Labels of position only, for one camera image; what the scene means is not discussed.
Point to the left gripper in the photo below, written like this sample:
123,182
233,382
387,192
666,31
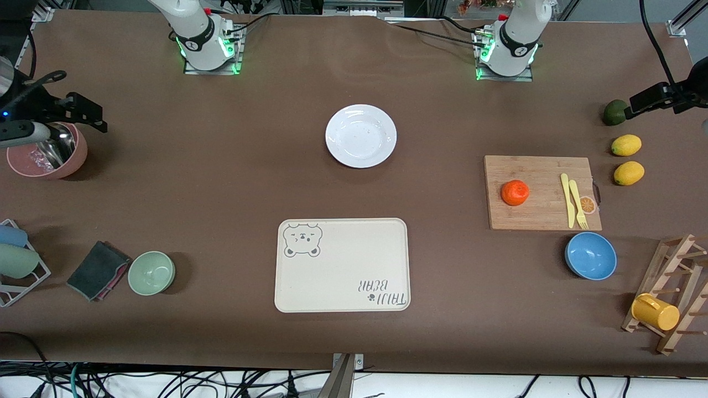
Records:
678,92

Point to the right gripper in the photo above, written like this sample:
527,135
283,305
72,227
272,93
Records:
34,100

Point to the orange fruit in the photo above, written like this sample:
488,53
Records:
515,193

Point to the white round plate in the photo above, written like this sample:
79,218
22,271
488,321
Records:
360,136

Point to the green avocado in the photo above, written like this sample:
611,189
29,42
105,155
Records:
611,110

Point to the metal scoop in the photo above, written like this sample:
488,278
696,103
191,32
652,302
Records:
61,146

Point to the pink bowl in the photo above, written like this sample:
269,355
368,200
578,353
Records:
77,155

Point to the yellow lemon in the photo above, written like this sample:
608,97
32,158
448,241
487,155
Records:
626,145
629,173

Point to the clear fake ice pieces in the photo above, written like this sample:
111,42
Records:
36,160

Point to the yellow plastic fork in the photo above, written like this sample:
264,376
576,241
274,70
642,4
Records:
577,196

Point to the orange slice shaped tag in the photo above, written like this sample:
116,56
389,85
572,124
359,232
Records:
588,205

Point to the yellow plastic knife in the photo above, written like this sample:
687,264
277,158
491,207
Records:
568,204

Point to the blue cup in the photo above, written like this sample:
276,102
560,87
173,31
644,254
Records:
11,236

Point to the brown table cover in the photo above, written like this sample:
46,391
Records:
221,182

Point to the dark grey folded cloth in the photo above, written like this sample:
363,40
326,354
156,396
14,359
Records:
94,271

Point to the wooden peg rack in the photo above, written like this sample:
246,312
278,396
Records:
672,260

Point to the blue bowl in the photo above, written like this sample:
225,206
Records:
591,255

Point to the pale green cup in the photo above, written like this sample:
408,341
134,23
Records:
16,261

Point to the wooden cutting board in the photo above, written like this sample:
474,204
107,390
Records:
525,213

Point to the pink folded cloth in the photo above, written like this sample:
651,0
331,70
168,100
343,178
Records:
120,276

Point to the pale green bowl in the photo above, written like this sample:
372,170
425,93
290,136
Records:
151,273

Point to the colourful toy pile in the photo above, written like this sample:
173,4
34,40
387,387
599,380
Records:
475,4

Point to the yellow mug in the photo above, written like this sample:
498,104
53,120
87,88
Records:
655,313

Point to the cream bear print tray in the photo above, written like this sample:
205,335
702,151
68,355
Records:
343,265

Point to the silver corner bracket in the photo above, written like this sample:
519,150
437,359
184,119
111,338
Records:
683,22
43,14

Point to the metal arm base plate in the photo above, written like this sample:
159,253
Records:
213,71
503,78

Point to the silver aluminium frame rail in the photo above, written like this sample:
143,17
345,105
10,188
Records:
362,6

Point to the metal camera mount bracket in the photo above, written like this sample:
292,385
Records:
345,370

